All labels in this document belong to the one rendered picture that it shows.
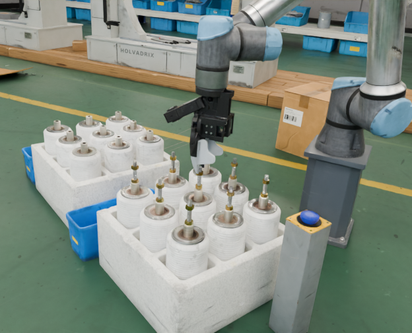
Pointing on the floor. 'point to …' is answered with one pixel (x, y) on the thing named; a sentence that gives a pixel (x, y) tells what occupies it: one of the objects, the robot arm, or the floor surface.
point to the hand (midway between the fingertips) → (197, 164)
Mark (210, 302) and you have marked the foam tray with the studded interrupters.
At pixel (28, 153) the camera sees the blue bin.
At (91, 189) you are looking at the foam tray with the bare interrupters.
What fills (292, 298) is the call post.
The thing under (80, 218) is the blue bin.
